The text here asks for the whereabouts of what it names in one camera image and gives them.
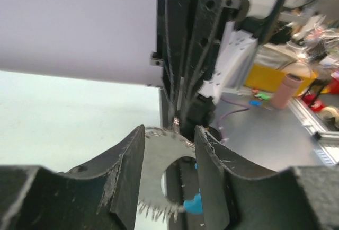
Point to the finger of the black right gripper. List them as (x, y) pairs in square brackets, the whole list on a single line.
[(173, 24), (207, 15)]

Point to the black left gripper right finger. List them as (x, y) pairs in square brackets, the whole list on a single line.
[(239, 194)]

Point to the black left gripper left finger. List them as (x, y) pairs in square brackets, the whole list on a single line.
[(101, 193)]

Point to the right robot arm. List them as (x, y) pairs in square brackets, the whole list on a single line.
[(243, 26)]

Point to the yellow bin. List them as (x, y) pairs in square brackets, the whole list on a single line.
[(269, 79)]

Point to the spare blue key tag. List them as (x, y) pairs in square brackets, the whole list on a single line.
[(255, 103)]

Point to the spare green key tag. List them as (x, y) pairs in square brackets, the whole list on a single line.
[(262, 96)]

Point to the pink tumbler bottle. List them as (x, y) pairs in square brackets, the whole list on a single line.
[(286, 91)]

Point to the tape roll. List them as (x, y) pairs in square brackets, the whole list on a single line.
[(329, 112)]

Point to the red bin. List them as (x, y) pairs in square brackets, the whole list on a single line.
[(334, 84)]

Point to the aluminium front rail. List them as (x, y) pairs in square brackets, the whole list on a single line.
[(326, 141)]

